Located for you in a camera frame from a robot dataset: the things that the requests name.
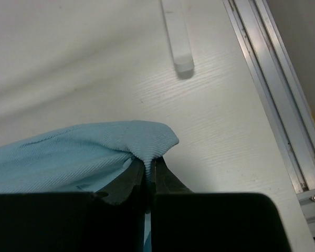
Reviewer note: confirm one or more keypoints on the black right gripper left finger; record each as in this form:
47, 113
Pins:
119, 211

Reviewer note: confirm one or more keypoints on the light blue trousers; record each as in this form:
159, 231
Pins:
48, 183

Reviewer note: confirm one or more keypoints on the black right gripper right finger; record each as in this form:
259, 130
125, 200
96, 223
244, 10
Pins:
167, 203

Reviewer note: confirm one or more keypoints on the white clothes rack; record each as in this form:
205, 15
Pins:
178, 36

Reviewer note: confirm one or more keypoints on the aluminium rail on table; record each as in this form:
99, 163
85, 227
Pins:
281, 94

